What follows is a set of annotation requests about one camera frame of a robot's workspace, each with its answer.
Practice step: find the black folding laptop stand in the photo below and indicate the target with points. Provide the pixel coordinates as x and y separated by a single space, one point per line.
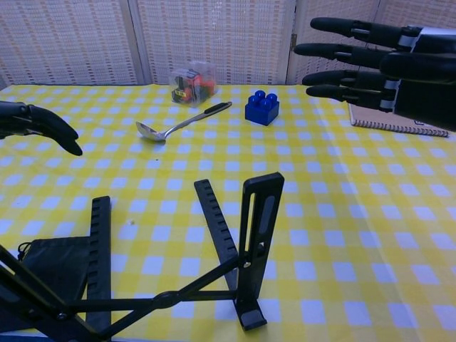
256 249

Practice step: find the brown spiral notebook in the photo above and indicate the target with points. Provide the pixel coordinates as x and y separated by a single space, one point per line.
392 124

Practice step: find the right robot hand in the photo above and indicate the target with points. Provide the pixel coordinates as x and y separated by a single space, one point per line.
424 78

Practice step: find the woven folding screen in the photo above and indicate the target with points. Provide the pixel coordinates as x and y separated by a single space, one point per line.
213 35

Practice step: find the clear box of toys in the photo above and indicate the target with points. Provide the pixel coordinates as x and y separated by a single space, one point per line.
192 89

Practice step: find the blue building block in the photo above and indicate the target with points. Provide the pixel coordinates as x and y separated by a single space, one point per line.
261 114

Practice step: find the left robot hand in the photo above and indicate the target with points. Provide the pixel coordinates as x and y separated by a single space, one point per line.
42 121

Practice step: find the brass screen hinge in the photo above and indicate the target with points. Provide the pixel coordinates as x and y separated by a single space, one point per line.
294 42

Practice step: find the yellow checkered tablecloth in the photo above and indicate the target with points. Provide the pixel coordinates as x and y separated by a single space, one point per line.
320 213

